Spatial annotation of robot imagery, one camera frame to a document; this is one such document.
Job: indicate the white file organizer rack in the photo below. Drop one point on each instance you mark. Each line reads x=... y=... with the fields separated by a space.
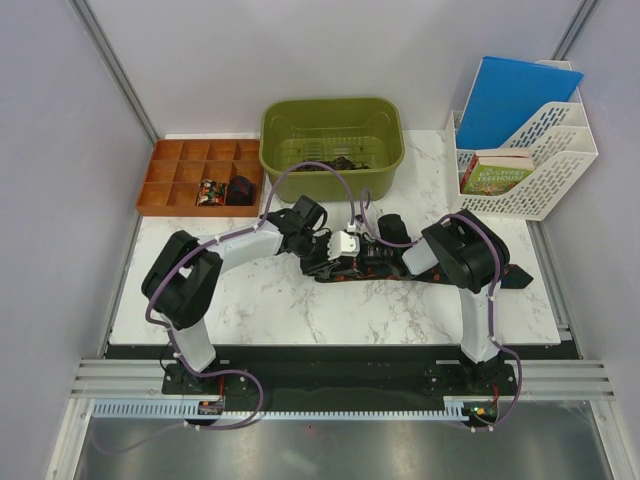
x=560 y=141

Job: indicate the grey slotted cable duct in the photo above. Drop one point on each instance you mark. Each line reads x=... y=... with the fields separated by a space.
x=201 y=409

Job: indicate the rolled dark navy tie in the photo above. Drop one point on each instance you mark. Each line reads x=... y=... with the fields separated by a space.
x=240 y=191

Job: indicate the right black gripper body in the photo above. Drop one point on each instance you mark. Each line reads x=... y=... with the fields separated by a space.
x=373 y=254

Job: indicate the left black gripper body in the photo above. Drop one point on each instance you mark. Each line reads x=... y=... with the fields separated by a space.
x=312 y=251

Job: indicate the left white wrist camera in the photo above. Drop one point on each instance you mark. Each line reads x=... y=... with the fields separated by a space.
x=343 y=244

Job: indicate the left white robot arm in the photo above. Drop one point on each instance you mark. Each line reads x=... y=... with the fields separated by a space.
x=181 y=283

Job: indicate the aluminium frame rail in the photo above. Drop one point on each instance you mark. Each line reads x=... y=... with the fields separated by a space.
x=543 y=380

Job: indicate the dark tie in basin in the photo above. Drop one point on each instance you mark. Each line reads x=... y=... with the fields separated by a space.
x=340 y=163

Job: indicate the olive green plastic basin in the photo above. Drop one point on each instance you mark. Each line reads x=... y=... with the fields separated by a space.
x=363 y=129

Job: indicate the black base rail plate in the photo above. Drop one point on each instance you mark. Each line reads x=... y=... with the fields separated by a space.
x=331 y=376

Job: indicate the rolled colourful floral tie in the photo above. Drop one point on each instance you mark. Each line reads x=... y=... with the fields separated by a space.
x=211 y=193

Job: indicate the green treehouse book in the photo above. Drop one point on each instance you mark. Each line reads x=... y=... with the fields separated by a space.
x=493 y=172

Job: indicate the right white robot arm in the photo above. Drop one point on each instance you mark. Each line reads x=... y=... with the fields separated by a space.
x=459 y=250

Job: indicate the blue folder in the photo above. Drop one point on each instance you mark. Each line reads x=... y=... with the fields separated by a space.
x=505 y=94

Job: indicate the black orange floral tie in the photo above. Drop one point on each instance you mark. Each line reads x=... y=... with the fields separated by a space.
x=514 y=277

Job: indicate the orange compartment tray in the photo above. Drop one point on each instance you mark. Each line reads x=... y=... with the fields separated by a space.
x=177 y=167

